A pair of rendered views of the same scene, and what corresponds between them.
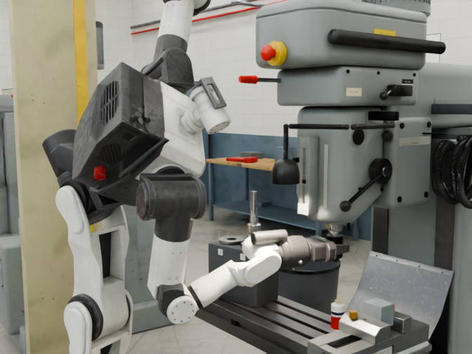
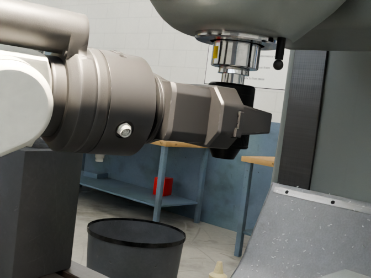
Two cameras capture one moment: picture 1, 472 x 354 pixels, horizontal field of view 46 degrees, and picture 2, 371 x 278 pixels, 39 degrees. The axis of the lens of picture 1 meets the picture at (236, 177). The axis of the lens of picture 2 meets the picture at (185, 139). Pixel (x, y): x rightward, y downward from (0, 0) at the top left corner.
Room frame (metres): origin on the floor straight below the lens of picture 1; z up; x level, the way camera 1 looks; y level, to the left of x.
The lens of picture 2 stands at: (1.05, -0.14, 1.23)
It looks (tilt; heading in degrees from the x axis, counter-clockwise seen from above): 3 degrees down; 349
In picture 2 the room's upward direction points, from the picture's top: 7 degrees clockwise
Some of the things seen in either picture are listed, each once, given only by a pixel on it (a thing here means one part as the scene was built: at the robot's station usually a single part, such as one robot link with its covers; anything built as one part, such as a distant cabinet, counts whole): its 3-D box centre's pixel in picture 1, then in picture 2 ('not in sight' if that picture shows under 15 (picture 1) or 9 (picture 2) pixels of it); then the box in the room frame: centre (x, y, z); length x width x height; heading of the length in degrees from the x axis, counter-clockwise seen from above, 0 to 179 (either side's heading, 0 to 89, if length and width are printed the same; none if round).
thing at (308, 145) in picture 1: (307, 175); not in sight; (1.50, -0.19, 1.45); 0.04 x 0.04 x 0.21; 38
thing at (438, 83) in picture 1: (438, 96); not in sight; (1.88, -0.67, 1.66); 0.80 x 0.23 x 0.20; 128
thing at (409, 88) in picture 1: (392, 92); not in sight; (1.50, -0.42, 1.66); 0.12 x 0.04 x 0.04; 128
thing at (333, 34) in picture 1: (390, 43); not in sight; (1.47, -0.40, 1.79); 0.45 x 0.04 x 0.04; 128
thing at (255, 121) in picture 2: (340, 249); (247, 121); (1.54, -0.29, 1.23); 0.06 x 0.02 x 0.03; 113
